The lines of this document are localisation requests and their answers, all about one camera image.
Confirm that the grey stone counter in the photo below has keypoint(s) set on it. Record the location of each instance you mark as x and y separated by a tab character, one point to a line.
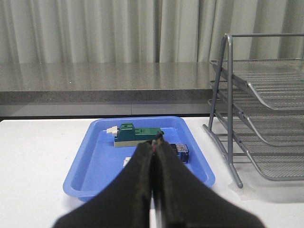
105	89

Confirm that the grey pleated curtain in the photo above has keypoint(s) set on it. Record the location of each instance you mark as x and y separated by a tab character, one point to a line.
102	31

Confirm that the mesh rack tray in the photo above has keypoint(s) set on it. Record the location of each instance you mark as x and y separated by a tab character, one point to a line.
275	163
277	83
275	128

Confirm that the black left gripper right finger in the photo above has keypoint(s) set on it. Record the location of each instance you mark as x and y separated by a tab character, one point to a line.
183	201

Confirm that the grey metal rack frame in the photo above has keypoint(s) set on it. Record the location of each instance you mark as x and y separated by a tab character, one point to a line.
220	124

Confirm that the green and beige component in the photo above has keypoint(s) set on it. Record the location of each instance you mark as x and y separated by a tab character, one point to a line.
127	135

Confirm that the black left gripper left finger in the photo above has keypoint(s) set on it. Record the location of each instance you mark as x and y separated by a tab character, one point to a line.
124	203

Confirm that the white terminal block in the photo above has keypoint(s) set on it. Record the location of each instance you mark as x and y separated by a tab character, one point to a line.
126	160

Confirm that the blue plastic tray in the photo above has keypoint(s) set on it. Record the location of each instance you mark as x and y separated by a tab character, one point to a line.
98	161

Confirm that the red emergency stop button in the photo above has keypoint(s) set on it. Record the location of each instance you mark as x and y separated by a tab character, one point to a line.
181	151

